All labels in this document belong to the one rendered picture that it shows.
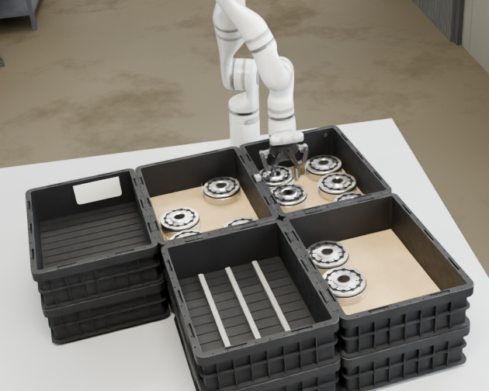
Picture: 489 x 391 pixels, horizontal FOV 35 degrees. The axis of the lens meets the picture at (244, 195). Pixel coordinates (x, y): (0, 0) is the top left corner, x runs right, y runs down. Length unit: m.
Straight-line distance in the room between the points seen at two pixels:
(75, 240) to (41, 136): 2.54
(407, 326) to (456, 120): 2.76
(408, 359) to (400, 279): 0.20
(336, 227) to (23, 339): 0.83
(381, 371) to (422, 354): 0.10
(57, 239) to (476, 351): 1.10
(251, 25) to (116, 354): 0.87
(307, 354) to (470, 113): 2.96
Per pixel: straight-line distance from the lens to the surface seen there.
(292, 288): 1.82
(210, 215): 2.09
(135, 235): 2.06
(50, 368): 1.93
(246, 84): 2.25
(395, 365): 1.73
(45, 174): 2.71
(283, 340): 1.55
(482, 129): 4.26
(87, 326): 1.96
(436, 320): 1.69
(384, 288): 1.81
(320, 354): 1.63
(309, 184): 2.19
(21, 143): 4.58
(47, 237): 2.14
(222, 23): 2.08
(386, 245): 1.94
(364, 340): 1.65
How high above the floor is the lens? 1.98
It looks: 32 degrees down
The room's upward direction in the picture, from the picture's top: 6 degrees counter-clockwise
